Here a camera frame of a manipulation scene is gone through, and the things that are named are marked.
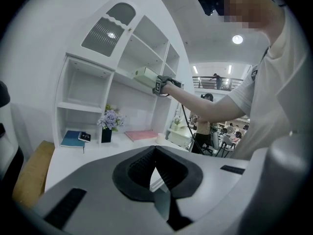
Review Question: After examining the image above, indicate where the small green potted plant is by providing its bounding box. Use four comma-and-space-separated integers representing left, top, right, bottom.
173, 116, 183, 132

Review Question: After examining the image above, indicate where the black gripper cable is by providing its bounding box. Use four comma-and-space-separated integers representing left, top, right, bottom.
180, 101, 203, 154

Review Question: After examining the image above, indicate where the brown cardboard box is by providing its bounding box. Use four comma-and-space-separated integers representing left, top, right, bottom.
12, 141, 56, 209

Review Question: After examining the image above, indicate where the person's white t-shirt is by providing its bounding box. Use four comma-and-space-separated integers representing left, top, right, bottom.
227, 8, 313, 161

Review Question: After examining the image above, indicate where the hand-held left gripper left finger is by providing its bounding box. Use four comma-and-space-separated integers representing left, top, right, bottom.
33, 145, 169, 235

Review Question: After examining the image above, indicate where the white shelf unit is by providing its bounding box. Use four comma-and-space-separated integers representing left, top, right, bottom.
52, 1, 180, 149

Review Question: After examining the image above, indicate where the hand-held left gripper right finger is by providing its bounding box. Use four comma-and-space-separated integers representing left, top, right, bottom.
155, 145, 250, 235

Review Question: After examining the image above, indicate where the blue notebook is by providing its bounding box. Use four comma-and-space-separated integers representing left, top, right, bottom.
60, 130, 86, 154

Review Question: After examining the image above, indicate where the small black spiral notepad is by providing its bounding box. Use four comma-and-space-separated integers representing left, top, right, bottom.
77, 132, 91, 143

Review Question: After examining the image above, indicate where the ribbed glass cabinet door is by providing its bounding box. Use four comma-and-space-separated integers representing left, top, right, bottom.
80, 1, 136, 58

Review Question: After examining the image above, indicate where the white desk with drawers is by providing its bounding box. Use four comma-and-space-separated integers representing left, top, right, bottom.
44, 131, 194, 193

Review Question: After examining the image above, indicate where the white black rounded machine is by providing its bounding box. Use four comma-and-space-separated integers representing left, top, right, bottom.
0, 81, 24, 188

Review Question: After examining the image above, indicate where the black head-mounted camera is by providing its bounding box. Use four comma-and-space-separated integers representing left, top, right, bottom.
198, 0, 224, 17

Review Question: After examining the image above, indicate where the flower bouquet in black vase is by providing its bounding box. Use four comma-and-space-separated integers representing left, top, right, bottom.
97, 104, 127, 143

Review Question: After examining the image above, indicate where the person's right forearm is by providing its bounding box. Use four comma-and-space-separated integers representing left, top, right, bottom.
162, 83, 218, 121

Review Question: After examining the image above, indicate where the white ornate dressing table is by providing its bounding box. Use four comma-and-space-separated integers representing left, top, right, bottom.
167, 109, 194, 148

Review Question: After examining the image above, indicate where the person's head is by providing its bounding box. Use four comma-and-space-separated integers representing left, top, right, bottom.
215, 0, 287, 44

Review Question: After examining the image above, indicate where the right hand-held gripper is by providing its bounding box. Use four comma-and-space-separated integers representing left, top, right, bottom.
152, 74, 185, 98

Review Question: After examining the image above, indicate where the pink book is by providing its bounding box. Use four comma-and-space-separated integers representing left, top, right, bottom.
124, 130, 158, 141

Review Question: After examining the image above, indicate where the pale green box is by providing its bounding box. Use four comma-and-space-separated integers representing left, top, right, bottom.
132, 66, 162, 87

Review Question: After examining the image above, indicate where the black balcony railing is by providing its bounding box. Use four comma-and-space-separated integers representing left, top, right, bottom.
192, 76, 244, 92

